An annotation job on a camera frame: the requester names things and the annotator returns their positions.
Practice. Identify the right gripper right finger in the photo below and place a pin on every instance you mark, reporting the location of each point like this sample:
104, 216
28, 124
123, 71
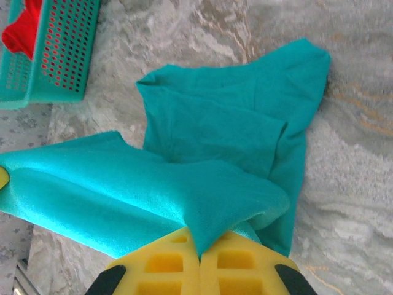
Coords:
261, 261

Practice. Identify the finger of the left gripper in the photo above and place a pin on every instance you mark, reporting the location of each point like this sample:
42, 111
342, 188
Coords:
3, 178

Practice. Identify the teal t-shirt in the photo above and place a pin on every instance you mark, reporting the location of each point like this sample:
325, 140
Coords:
215, 129

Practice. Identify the red t-shirt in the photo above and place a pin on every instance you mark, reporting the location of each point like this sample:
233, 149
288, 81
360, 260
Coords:
24, 33

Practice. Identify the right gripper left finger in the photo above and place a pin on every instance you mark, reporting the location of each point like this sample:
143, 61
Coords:
138, 261

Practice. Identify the teal plastic basket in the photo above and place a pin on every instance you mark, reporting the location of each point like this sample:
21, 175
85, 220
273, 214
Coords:
61, 89

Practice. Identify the aluminium table edge rail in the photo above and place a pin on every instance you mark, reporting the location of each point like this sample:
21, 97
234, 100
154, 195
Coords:
22, 273

